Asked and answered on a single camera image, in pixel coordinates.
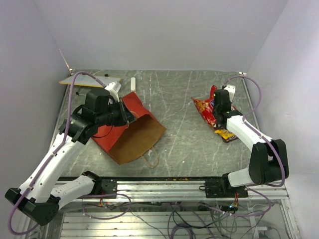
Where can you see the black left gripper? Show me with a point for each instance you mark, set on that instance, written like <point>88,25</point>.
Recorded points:
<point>125,116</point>

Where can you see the red brown paper bag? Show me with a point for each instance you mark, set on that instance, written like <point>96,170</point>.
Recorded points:
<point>125,144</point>

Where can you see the orange red chips packet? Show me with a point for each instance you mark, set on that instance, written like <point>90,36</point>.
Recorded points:
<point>205,108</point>

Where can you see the red snack packet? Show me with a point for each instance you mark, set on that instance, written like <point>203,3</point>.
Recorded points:
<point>221,100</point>

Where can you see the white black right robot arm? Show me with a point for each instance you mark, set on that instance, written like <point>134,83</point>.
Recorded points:
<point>268,161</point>

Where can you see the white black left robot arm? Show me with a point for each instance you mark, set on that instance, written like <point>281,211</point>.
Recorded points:
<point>38,197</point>

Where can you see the white marker pen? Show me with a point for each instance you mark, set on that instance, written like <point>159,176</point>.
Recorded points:
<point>133,84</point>

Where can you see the white board yellow edge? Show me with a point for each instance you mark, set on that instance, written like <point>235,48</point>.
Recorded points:
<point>87,81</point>

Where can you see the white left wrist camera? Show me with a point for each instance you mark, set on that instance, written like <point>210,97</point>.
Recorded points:
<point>113,88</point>

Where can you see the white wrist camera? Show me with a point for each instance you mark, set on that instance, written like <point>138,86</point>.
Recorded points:
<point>231,90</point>
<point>113,88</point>

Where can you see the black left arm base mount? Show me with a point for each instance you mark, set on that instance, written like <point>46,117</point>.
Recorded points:
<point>107,187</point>

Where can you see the aluminium frame rail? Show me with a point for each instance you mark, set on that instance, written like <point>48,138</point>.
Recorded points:
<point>184,189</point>

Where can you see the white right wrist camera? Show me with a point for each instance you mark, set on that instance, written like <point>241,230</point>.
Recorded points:
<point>231,90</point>

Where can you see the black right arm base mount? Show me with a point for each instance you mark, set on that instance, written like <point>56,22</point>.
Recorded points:
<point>219,187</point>

